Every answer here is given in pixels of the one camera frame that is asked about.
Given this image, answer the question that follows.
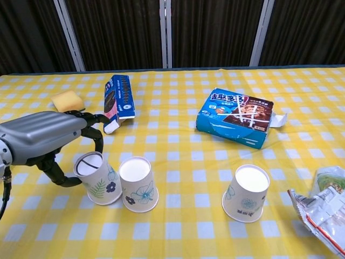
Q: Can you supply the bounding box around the crumpled snack wrapper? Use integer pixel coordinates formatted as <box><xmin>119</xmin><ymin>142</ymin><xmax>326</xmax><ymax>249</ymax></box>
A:
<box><xmin>287</xmin><ymin>166</ymin><xmax>345</xmax><ymax>258</ymax></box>

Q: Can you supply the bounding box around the white paper cup blue print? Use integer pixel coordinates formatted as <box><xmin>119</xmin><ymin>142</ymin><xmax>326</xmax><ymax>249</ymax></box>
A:
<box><xmin>222</xmin><ymin>164</ymin><xmax>271</xmax><ymax>223</ymax></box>

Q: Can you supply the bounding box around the yellow white checked tablecloth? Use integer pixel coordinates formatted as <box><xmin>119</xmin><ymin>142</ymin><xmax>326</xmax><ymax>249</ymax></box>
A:
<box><xmin>0</xmin><ymin>66</ymin><xmax>345</xmax><ymax>259</ymax></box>

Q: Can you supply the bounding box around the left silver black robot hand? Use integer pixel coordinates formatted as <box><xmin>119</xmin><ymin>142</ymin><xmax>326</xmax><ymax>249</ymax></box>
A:
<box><xmin>0</xmin><ymin>110</ymin><xmax>119</xmax><ymax>188</ymax></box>

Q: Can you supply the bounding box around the floral white paper cup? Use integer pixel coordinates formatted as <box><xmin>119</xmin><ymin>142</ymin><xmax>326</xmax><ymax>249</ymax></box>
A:
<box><xmin>119</xmin><ymin>156</ymin><xmax>160</xmax><ymax>213</ymax></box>

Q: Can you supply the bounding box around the white partition post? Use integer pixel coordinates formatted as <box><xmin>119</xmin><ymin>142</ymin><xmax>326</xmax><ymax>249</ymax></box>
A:
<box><xmin>249</xmin><ymin>0</ymin><xmax>275</xmax><ymax>67</ymax></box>
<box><xmin>159</xmin><ymin>0</ymin><xmax>173</xmax><ymax>69</ymax></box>
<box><xmin>53</xmin><ymin>0</ymin><xmax>86</xmax><ymax>72</ymax></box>

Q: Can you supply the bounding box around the blue chocolate chip cookie box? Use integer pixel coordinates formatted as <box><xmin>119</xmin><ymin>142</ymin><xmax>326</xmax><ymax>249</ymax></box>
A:
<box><xmin>196</xmin><ymin>87</ymin><xmax>288</xmax><ymax>150</ymax></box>

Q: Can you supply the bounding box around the blue sandwich cookie box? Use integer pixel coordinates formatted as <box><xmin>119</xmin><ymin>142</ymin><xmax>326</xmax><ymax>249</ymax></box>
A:
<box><xmin>103</xmin><ymin>74</ymin><xmax>136</xmax><ymax>135</ymax></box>

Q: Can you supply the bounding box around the yellow sponge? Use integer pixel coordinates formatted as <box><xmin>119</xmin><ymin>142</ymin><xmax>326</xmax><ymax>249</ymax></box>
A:
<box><xmin>51</xmin><ymin>90</ymin><xmax>86</xmax><ymax>113</ymax></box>

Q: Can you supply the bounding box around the paper cup with black line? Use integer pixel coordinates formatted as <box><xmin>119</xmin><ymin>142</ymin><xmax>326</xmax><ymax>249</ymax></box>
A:
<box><xmin>73</xmin><ymin>151</ymin><xmax>123</xmax><ymax>206</ymax></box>

